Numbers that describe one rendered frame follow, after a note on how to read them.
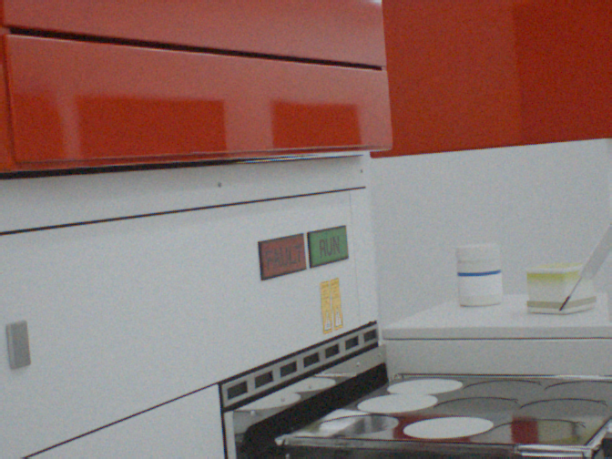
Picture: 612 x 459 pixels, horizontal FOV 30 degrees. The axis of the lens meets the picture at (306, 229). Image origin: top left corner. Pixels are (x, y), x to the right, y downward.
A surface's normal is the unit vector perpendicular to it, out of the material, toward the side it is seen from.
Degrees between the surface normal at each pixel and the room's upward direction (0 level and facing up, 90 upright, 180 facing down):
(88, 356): 90
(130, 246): 90
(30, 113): 90
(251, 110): 90
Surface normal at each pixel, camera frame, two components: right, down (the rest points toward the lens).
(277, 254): 0.89, -0.05
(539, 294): -0.78, 0.10
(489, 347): -0.45, 0.08
